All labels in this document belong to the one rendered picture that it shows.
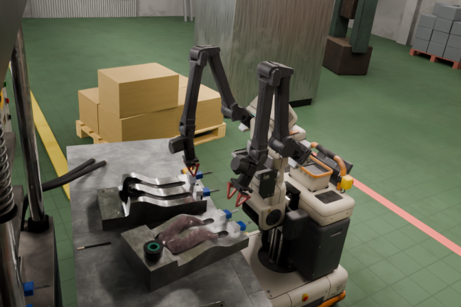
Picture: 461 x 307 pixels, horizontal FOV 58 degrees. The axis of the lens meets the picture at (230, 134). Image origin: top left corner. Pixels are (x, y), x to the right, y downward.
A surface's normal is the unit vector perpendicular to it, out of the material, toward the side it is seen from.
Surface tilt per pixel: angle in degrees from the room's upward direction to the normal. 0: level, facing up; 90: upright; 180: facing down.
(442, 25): 90
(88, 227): 0
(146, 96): 90
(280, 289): 0
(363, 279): 0
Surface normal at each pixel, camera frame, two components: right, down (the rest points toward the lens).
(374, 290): 0.09, -0.90
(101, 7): 0.52, 0.40
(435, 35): -0.85, 0.15
